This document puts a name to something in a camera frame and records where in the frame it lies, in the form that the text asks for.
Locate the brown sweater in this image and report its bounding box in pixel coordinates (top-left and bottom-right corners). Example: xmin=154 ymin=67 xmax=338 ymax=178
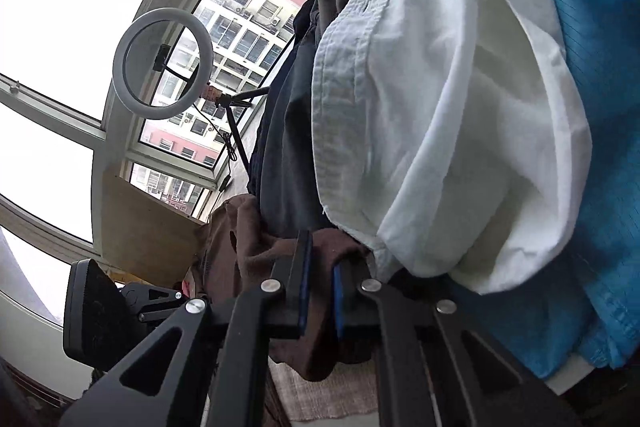
xmin=192 ymin=193 xmax=386 ymax=383

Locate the white ring light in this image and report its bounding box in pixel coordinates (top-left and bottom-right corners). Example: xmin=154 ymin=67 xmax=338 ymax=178
xmin=112 ymin=7 xmax=216 ymax=122

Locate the black tripod stand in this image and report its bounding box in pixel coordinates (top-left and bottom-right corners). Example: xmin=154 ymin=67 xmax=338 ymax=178
xmin=200 ymin=84 xmax=272 ymax=182

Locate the pink plaid blanket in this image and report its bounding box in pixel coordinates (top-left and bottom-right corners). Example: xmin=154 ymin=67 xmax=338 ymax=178
xmin=270 ymin=354 xmax=382 ymax=423

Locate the black cable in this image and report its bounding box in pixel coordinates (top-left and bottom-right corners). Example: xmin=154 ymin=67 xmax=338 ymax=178
xmin=217 ymin=99 xmax=239 ymax=194

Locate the bright blue garment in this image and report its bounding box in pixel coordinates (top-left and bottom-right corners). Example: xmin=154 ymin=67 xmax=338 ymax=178
xmin=450 ymin=0 xmax=640 ymax=380

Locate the white shirt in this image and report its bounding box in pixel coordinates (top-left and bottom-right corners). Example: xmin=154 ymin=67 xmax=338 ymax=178
xmin=311 ymin=0 xmax=594 ymax=296

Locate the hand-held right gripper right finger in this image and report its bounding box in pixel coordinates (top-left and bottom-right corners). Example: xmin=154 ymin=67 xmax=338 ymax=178
xmin=332 ymin=257 xmax=583 ymax=427

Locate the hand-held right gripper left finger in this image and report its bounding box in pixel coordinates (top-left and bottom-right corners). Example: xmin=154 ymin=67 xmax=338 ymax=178
xmin=59 ymin=229 xmax=315 ymax=427

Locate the wooden panel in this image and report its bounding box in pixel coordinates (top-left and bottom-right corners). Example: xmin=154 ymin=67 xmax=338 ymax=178
xmin=100 ymin=169 xmax=217 ymax=281

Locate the white window frame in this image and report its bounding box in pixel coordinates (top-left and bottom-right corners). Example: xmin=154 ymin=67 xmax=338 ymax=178
xmin=0 ymin=0 xmax=371 ymax=258

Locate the dark navy garment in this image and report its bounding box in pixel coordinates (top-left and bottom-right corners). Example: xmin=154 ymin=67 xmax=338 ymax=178
xmin=247 ymin=0 xmax=342 ymax=239

